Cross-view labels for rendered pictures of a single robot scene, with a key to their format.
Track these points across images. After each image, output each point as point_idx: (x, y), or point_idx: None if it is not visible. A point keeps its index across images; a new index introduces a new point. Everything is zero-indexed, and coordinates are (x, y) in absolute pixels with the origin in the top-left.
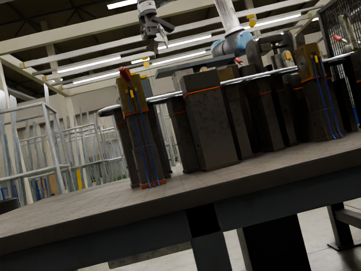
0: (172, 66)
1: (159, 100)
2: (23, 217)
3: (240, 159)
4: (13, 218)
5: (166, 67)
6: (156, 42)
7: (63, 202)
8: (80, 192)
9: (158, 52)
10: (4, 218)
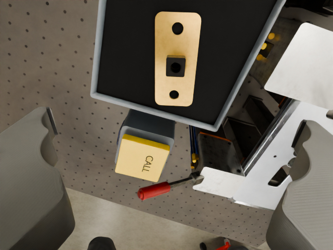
0: (246, 72)
1: (287, 133)
2: (221, 196)
3: (319, 14)
4: (202, 199)
5: (234, 98)
6: (72, 213)
7: (172, 168)
8: (64, 136)
9: (43, 116)
10: (165, 200)
